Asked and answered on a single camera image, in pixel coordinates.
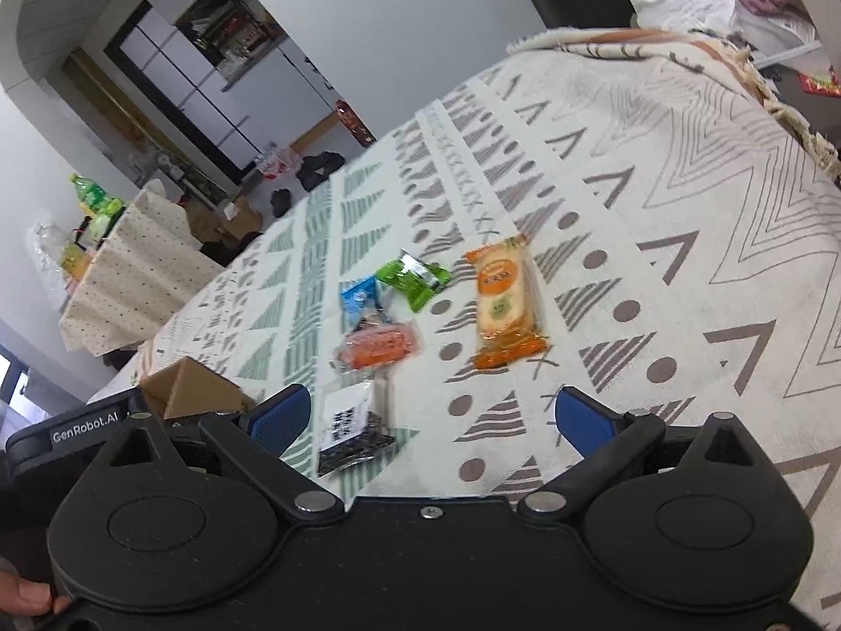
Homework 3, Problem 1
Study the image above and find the white kitchen cabinet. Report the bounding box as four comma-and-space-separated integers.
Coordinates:
222, 38, 343, 159

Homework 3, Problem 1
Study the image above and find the green and white snack packet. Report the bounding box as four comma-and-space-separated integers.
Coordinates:
374, 249, 453, 312

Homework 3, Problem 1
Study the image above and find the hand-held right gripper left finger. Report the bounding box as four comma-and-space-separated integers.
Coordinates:
92, 382, 347, 528

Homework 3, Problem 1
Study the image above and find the orange cake packet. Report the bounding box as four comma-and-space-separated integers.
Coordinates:
464, 233, 550, 371

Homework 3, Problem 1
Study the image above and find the small cardboard box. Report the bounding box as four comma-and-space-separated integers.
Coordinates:
216, 193, 264, 241

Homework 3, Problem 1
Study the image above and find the person's left hand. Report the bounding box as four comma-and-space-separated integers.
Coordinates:
0, 572, 71, 631

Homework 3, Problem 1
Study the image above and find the black and white snack packet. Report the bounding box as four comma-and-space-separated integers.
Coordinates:
315, 379, 397, 479

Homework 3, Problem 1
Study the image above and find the red packet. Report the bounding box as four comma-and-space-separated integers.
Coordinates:
797, 65, 841, 97

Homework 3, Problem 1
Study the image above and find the kitchen shelf with utensils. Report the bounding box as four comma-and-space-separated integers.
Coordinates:
173, 0, 291, 90

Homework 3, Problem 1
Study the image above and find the round table with dotted cloth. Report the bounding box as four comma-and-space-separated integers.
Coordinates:
58, 180, 225, 360

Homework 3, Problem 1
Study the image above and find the red carton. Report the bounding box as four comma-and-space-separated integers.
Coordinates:
335, 99, 376, 147

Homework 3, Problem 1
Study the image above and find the dark cloth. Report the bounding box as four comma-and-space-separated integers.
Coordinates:
196, 229, 264, 268

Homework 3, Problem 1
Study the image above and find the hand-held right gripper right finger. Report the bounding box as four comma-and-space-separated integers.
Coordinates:
518, 385, 781, 530

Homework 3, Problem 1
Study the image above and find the printed blanket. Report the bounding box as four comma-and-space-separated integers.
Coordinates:
85, 25, 841, 528

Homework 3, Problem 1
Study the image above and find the green soda bottle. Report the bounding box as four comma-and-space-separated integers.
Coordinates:
70, 174, 123, 218

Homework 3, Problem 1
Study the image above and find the brown cardboard box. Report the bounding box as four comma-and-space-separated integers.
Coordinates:
139, 355, 258, 421

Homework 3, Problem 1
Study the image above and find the black framed sliding door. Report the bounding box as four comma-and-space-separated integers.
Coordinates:
104, 0, 258, 179

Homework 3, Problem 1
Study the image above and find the clear packet with orange snack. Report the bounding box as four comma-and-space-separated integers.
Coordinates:
334, 320, 422, 372

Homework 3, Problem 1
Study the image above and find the green and white pack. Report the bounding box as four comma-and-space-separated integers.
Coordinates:
85, 209, 117, 245

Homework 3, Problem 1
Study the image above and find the pink pack of bottles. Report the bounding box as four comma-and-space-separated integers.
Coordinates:
255, 143, 297, 179

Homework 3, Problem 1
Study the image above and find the pair of black slippers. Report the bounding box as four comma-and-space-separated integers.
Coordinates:
295, 151, 346, 192

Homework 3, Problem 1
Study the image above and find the blue snack packet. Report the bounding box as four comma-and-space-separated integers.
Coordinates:
339, 275, 388, 330

